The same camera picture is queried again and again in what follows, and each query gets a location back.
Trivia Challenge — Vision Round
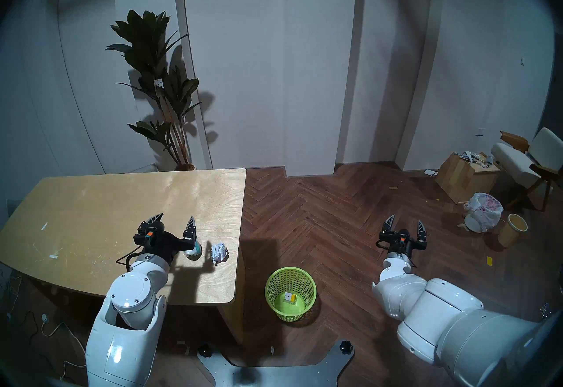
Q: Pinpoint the light wooden table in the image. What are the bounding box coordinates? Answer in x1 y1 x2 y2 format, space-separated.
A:
0 168 248 345

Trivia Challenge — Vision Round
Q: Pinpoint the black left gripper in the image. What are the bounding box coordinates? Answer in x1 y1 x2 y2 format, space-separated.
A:
134 213 197 264

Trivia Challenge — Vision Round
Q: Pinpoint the white bin with plastic bag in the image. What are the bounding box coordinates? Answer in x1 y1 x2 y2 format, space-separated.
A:
463 193 504 233

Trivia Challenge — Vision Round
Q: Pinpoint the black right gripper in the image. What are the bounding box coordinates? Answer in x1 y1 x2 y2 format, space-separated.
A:
377 215 428 259

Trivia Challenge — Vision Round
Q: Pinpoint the black floor cable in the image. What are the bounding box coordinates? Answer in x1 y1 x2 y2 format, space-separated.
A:
0 272 40 338

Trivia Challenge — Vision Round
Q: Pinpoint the white floor cable with plug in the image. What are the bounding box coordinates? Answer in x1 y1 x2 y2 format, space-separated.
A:
40 314 88 380

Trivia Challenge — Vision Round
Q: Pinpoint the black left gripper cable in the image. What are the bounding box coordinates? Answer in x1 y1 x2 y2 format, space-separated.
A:
116 245 146 272

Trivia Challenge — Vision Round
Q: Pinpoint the tall dark green plant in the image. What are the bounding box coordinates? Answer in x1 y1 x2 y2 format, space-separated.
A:
106 10 203 169

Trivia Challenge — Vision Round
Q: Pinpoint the white cushioned wooden armchair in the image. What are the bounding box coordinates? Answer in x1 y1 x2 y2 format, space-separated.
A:
490 127 563 211

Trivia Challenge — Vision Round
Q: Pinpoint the brown cardboard box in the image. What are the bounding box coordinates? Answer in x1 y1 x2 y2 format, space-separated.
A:
435 152 502 204

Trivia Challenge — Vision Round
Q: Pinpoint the beige paper bucket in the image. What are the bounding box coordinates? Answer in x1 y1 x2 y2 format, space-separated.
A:
498 213 528 248

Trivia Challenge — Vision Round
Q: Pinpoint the grey metal robot base plate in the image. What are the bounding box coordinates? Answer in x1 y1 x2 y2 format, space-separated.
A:
196 340 356 387

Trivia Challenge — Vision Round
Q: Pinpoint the green plastic mesh basket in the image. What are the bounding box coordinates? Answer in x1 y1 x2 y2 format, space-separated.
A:
265 266 317 322

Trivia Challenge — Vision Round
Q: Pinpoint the mixed trash pile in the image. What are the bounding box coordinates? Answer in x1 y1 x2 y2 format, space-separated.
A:
457 151 495 169

